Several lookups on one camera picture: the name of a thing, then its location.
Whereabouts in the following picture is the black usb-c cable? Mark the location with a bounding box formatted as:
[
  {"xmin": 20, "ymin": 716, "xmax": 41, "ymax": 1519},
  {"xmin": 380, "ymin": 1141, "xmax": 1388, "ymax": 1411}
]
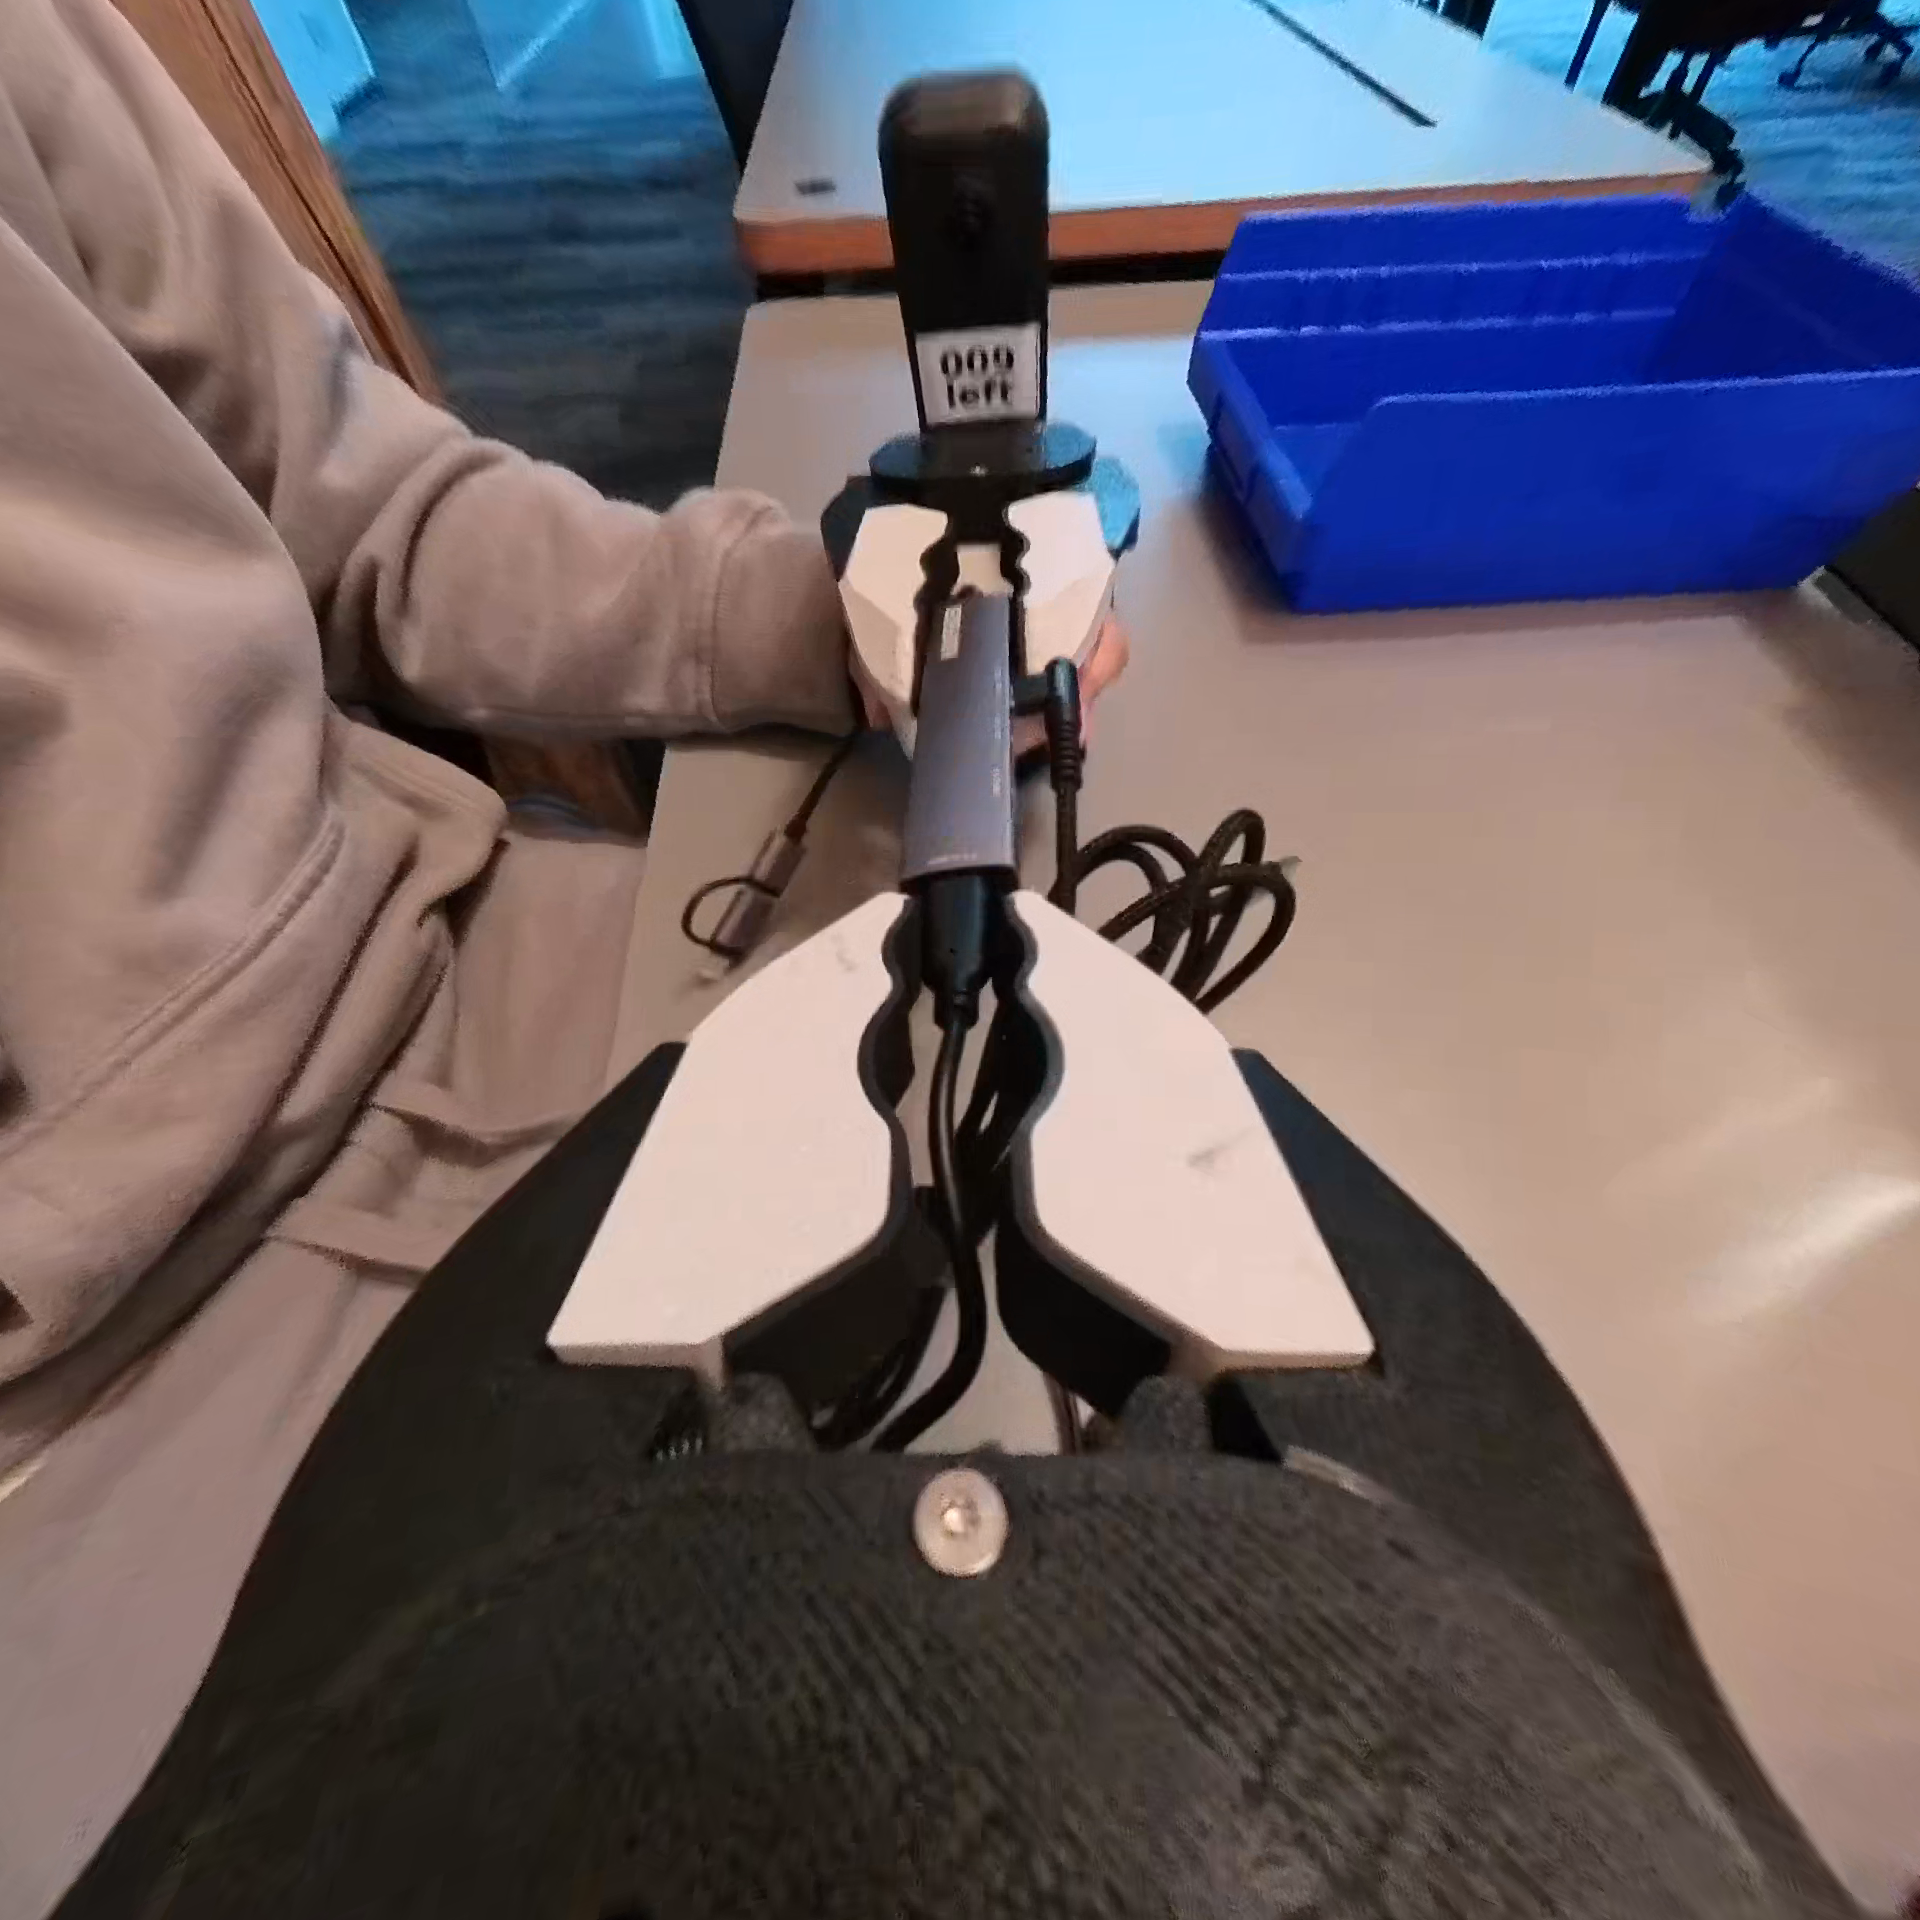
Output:
[{"xmin": 808, "ymin": 657, "xmax": 1305, "ymax": 1453}]

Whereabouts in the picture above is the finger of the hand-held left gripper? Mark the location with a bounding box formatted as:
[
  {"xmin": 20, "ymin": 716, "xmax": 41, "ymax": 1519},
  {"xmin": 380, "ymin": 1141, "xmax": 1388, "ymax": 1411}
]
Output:
[
  {"xmin": 1005, "ymin": 498, "xmax": 1123, "ymax": 693},
  {"xmin": 833, "ymin": 507, "xmax": 950, "ymax": 754}
]

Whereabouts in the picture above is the black office chair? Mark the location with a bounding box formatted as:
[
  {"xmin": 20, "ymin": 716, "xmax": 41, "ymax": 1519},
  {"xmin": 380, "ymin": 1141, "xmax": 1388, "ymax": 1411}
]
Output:
[{"xmin": 1568, "ymin": 0, "xmax": 1920, "ymax": 203}]

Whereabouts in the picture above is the hub cable with grey plug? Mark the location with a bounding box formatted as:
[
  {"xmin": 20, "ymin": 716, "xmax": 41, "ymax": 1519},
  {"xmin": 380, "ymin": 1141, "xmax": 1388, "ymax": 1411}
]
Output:
[{"xmin": 679, "ymin": 731, "xmax": 864, "ymax": 965}]

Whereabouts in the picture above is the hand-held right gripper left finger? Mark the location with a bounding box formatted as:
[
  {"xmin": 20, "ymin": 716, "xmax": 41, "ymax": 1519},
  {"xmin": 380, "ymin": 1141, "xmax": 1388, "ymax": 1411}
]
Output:
[{"xmin": 544, "ymin": 892, "xmax": 963, "ymax": 1419}]

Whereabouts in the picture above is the blue plastic bin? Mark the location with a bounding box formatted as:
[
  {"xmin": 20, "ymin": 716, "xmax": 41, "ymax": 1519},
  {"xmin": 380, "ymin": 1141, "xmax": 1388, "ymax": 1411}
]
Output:
[{"xmin": 1184, "ymin": 191, "xmax": 1920, "ymax": 617}]

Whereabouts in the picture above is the wooden post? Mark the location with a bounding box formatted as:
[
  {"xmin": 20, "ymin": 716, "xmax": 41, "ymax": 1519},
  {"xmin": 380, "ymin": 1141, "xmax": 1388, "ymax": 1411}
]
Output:
[{"xmin": 119, "ymin": 0, "xmax": 441, "ymax": 396}]

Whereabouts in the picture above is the person in beige hoodie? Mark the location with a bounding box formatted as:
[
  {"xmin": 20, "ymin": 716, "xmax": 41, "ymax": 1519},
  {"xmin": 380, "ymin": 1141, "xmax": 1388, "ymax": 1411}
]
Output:
[{"xmin": 0, "ymin": 0, "xmax": 677, "ymax": 1920}]

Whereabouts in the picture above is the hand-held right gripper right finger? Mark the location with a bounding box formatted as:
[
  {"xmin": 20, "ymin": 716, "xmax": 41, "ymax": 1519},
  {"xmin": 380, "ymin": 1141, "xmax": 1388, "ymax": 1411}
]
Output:
[{"xmin": 990, "ymin": 889, "xmax": 1379, "ymax": 1419}]

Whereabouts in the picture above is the grey table with wood edge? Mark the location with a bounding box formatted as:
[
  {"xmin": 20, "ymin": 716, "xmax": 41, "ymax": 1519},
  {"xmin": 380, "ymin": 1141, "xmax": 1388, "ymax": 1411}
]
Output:
[{"xmin": 731, "ymin": 0, "xmax": 1712, "ymax": 278}]

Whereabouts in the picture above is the person's left forearm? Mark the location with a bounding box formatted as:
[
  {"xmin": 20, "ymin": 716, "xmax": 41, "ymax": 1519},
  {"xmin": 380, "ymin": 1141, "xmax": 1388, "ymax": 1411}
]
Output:
[{"xmin": 321, "ymin": 421, "xmax": 864, "ymax": 746}]

